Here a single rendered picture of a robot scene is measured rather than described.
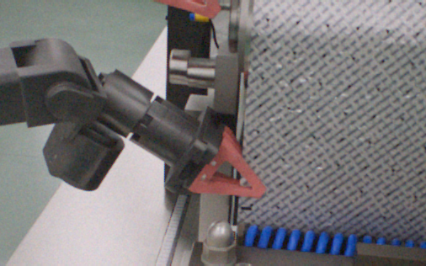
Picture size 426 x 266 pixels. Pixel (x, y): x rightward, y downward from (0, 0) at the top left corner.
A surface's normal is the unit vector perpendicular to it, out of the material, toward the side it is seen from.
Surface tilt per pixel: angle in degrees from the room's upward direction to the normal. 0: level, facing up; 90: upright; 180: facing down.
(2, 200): 0
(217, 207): 90
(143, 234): 0
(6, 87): 98
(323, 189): 90
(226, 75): 90
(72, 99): 101
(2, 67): 12
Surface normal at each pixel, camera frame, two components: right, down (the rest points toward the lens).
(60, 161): 0.41, 0.60
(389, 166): -0.04, 0.44
